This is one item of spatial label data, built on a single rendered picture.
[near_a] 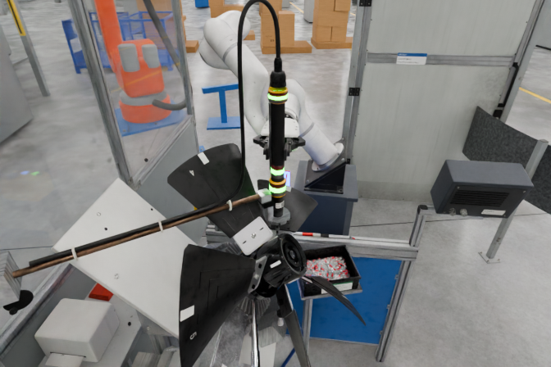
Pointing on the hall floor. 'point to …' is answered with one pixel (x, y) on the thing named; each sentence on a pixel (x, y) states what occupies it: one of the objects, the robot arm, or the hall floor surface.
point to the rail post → (394, 310)
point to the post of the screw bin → (307, 321)
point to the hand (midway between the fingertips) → (276, 151)
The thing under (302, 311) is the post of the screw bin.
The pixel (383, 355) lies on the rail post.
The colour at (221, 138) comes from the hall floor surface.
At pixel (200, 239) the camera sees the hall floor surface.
